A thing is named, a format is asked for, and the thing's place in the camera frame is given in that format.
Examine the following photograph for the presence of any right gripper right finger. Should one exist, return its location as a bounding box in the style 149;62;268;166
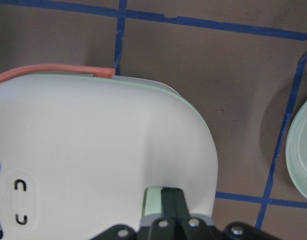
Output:
172;189;216;240

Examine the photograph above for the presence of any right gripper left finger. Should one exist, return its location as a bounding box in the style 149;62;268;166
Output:
146;189;177;240

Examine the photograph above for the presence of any green plate near potato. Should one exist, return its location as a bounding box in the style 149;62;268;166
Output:
285;101;307;199

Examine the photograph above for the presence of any white rice cooker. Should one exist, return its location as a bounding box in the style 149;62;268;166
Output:
0;64;218;240

